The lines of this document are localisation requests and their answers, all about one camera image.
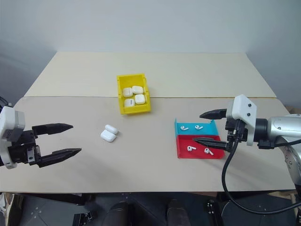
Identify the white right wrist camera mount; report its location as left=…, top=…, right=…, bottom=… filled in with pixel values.
left=225, top=94, right=259, bottom=147

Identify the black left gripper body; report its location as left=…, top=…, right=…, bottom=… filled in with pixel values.
left=8, top=129, right=42, bottom=167

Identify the red plastic tray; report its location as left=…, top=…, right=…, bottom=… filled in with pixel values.
left=175, top=134, right=226, bottom=160

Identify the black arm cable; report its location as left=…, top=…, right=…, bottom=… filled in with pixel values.
left=0, top=95, right=13, bottom=108
left=222, top=119, right=301, bottom=215

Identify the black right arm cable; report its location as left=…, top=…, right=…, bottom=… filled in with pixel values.
left=222, top=119, right=301, bottom=215

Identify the yellow plastic bin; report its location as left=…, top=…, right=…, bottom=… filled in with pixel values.
left=117, top=73, right=152, bottom=115

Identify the blue plastic tray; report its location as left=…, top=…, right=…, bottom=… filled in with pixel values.
left=174, top=118, right=220, bottom=137

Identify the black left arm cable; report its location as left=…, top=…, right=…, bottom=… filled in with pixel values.
left=0, top=95, right=13, bottom=108

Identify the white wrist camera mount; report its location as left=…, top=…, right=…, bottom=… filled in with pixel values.
left=0, top=105, right=26, bottom=170
left=225, top=94, right=259, bottom=147

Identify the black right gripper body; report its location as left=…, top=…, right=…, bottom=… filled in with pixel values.
left=225, top=119, right=249, bottom=152

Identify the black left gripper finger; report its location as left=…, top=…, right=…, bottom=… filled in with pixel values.
left=32, top=122, right=74, bottom=137
left=37, top=148, right=82, bottom=169

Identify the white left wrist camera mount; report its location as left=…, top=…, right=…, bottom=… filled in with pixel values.
left=0, top=105, right=26, bottom=170

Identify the dark rounded shape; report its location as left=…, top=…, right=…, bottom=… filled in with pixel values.
left=166, top=199, right=191, bottom=226
left=103, top=202, right=129, bottom=226

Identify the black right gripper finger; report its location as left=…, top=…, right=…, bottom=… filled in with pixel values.
left=199, top=108, right=228, bottom=121
left=192, top=137, right=230, bottom=152

